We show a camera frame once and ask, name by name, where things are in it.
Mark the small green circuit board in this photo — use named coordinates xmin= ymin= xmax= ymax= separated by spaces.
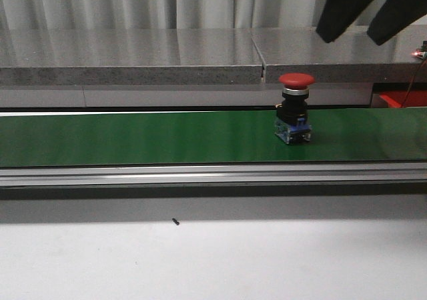
xmin=411 ymin=49 xmax=426 ymax=59

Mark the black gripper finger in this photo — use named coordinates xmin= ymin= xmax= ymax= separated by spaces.
xmin=316 ymin=0 xmax=373 ymax=43
xmin=367 ymin=0 xmax=426 ymax=45

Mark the green conveyor belt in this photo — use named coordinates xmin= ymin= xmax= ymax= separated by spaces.
xmin=1 ymin=108 xmax=426 ymax=167

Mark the aluminium conveyor frame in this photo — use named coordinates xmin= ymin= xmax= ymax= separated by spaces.
xmin=0 ymin=110 xmax=427 ymax=188

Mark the grey pleated curtain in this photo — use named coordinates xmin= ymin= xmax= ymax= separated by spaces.
xmin=0 ymin=0 xmax=427 ymax=31

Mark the red black wire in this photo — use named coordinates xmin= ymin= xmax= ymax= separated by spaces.
xmin=400 ymin=58 xmax=427 ymax=109

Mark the grey stone counter slab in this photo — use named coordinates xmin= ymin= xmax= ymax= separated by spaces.
xmin=1 ymin=25 xmax=426 ymax=86

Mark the red plate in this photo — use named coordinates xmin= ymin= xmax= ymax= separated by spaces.
xmin=379 ymin=91 xmax=426 ymax=108

